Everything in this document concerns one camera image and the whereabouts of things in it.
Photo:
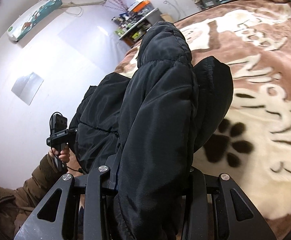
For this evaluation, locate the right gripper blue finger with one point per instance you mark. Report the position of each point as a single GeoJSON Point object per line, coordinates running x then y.
{"type": "Point", "coordinates": [113, 163]}

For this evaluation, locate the black puffer jacket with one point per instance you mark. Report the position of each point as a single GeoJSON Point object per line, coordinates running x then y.
{"type": "Point", "coordinates": [157, 119]}

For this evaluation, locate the left brown sleeve forearm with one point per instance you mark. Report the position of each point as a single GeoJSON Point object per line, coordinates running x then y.
{"type": "Point", "coordinates": [16, 205]}

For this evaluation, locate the person's left hand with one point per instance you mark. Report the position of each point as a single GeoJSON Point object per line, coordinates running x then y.
{"type": "Point", "coordinates": [64, 155]}

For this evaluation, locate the cluttered shelf unit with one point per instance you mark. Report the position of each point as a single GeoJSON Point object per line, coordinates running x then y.
{"type": "Point", "coordinates": [134, 25]}

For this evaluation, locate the brown paw print blanket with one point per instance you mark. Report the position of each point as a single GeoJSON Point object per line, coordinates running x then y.
{"type": "Point", "coordinates": [253, 141]}

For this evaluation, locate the orange lidded box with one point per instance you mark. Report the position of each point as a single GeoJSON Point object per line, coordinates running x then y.
{"type": "Point", "coordinates": [139, 6]}

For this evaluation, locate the paper sheet on wall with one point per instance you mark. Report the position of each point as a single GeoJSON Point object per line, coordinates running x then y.
{"type": "Point", "coordinates": [26, 87]}

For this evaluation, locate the wall air conditioner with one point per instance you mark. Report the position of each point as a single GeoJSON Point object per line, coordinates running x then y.
{"type": "Point", "coordinates": [30, 18]}

